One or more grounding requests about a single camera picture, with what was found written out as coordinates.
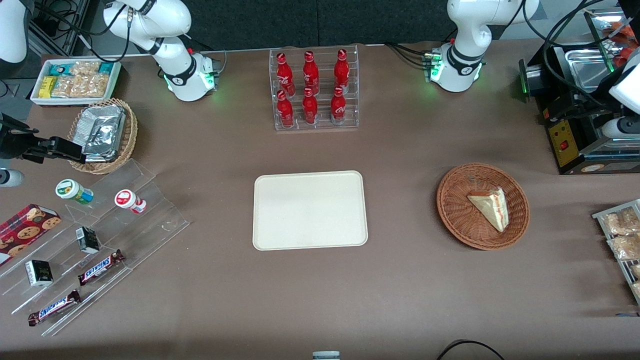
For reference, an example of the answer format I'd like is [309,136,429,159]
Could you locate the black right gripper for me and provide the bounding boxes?
[0,114,86,164]

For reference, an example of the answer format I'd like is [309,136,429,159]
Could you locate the triangular sandwich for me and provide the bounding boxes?
[466,187,510,233]

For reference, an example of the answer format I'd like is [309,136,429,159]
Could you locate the white rectangular snack tray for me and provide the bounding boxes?
[30,59,122,107]

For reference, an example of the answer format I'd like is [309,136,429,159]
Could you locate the light wicker basket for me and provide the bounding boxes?
[68,98,139,175]

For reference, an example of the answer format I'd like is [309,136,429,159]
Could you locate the beige plastic tray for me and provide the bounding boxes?
[252,170,369,251]

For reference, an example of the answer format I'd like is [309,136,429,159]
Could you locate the brown wicker basket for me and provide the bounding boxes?
[436,163,531,251]

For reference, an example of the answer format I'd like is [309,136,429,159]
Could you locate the grey metal snack tray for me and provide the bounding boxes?
[592,199,640,306]

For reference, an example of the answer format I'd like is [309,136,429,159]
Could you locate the silver foil pack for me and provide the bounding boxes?
[81,119,125,163]
[79,105,127,132]

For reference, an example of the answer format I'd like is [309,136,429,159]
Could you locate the green lid yogurt cup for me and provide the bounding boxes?
[55,178,95,206]

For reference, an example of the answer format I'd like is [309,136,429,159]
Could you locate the clear cracker bag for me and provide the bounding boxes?
[70,61,101,78]
[52,75,76,98]
[72,74,110,98]

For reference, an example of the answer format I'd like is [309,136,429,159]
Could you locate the red lid yogurt cup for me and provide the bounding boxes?
[114,189,147,215]

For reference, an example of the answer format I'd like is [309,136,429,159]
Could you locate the red plaid cookie box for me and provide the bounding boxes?
[0,203,62,267]

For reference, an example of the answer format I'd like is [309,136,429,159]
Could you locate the small black carton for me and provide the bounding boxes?
[76,226,101,255]
[25,259,54,287]

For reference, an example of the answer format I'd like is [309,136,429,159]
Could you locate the clear acrylic stepped display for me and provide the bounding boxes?
[0,159,191,337]

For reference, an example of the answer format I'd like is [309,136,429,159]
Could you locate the snickers chocolate bar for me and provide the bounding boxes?
[77,249,125,287]
[27,289,82,327]

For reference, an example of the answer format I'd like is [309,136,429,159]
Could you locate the red cola bottle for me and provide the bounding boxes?
[330,86,347,125]
[334,48,351,93]
[302,50,320,95]
[276,90,295,128]
[276,52,295,96]
[302,87,319,125]

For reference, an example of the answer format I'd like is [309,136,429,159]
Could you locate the clear acrylic bottle rack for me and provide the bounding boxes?
[269,44,360,132]

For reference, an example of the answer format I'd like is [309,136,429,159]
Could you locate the black food warmer machine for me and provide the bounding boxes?
[517,7,640,176]

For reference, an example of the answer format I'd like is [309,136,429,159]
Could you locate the steel food pan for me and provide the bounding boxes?
[565,48,618,93]

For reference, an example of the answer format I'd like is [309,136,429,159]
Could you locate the red fried food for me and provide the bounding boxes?
[606,20,640,67]

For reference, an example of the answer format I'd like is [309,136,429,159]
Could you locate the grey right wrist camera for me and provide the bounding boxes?
[0,169,25,188]

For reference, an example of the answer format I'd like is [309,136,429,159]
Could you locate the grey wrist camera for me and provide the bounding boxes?
[602,117,640,141]
[0,169,25,188]

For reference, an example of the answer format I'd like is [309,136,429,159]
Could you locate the black base cable bundle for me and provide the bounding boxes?
[384,42,432,69]

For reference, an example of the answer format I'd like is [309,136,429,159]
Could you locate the black floor cable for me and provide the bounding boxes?
[436,339,506,360]

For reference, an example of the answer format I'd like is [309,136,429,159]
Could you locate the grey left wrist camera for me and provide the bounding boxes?
[602,117,640,141]

